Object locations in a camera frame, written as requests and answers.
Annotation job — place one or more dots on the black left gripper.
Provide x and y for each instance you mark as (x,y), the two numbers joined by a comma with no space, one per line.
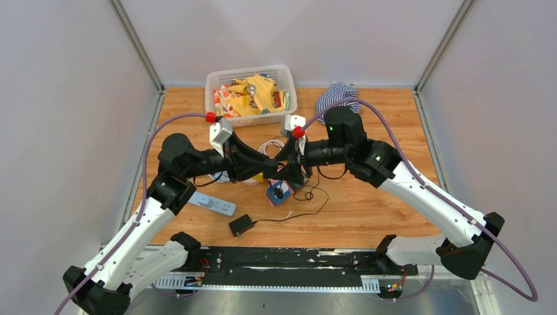
(242,161)

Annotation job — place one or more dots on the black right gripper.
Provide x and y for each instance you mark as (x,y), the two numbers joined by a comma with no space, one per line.
(291,172)

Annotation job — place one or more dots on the blue cube socket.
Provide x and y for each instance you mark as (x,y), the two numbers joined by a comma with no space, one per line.
(272,199)

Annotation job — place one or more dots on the light blue charger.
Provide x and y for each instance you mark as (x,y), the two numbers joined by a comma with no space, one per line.
(204,200)

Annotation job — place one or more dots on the black power adapter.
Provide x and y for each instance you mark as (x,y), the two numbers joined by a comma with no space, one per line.
(241,225)

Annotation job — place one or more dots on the yellow cube socket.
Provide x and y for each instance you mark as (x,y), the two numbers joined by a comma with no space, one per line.
(258,178)

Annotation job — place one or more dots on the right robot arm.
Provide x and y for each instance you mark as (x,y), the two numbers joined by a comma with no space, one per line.
(466,236)

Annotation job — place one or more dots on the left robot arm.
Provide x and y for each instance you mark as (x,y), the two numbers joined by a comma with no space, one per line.
(111,280)

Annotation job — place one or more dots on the round pink power strip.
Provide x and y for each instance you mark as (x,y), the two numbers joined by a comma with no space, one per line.
(251,182)

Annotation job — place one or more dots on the white power strip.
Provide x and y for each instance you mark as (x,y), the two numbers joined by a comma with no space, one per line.
(218,205)

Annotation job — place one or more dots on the yellow patterned clothes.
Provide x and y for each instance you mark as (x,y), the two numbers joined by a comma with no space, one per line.
(251,96)

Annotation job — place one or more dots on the white plastic basket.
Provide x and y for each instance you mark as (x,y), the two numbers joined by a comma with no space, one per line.
(280,73)

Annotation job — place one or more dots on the blue white striped cloth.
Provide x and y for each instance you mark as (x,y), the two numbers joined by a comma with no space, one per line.
(335,93)

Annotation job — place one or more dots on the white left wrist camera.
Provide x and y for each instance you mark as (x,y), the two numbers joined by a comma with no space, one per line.
(220,132)

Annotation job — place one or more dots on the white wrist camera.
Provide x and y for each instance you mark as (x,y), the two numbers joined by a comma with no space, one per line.
(220,132)
(292,129)

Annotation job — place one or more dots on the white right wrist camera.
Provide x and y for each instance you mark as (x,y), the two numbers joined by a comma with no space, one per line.
(292,129)

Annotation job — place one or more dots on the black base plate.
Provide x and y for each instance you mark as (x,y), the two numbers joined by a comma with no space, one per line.
(291,267)

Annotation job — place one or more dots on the aluminium frame rail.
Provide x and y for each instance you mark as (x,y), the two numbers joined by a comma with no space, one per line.
(133,37)

